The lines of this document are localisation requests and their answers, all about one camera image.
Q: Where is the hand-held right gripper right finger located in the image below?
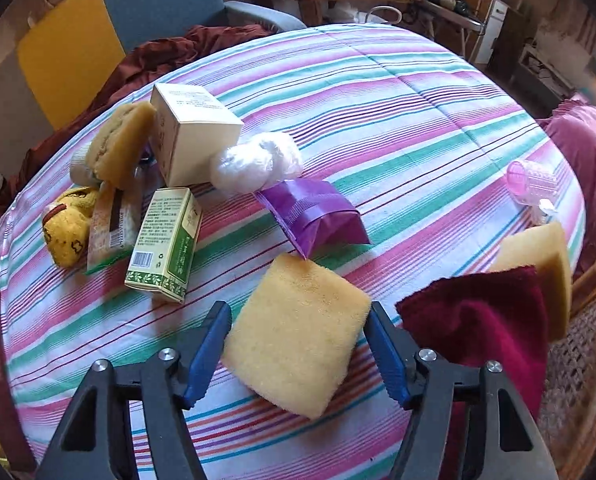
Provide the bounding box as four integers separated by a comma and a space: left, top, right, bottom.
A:
364, 301, 559, 480

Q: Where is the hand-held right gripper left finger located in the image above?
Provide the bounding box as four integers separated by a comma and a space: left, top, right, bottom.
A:
36, 301, 233, 480

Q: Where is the yellow sponge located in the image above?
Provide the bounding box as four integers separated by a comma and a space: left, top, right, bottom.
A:
222, 252, 373, 420
490, 221, 574, 343

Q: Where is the green tea box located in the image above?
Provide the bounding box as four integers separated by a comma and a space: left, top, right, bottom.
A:
124, 186, 203, 304

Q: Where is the purple packet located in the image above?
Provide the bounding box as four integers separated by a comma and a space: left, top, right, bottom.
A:
254, 179, 373, 260

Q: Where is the snack packet with brown strip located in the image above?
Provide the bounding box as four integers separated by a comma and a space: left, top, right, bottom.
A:
85, 180, 146, 276

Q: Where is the yellow plush toy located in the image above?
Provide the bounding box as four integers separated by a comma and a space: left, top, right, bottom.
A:
42, 186, 98, 267

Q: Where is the white plastic bag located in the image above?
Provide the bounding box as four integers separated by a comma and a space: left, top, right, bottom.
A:
209, 131, 305, 195

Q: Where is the brownish worn sponge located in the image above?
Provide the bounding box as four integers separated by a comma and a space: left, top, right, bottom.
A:
71, 101, 157, 189

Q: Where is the dark red towel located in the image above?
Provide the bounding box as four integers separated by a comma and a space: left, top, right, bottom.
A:
395, 266, 551, 480

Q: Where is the cream cardboard box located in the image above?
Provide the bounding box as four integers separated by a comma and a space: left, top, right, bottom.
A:
150, 82, 245, 188

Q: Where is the pink plastic cup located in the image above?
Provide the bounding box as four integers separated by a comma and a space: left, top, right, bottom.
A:
507, 159, 559, 207

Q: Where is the pink cloth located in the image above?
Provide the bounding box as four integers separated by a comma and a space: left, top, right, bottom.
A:
535, 92, 596, 281

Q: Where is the red-brown cloth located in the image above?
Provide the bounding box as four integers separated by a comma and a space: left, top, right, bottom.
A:
0, 24, 279, 233

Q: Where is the grey yellow blue armchair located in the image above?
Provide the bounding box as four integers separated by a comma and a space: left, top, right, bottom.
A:
0, 0, 309, 181

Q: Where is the white cabinet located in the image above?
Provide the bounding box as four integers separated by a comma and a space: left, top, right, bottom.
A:
473, 0, 509, 66

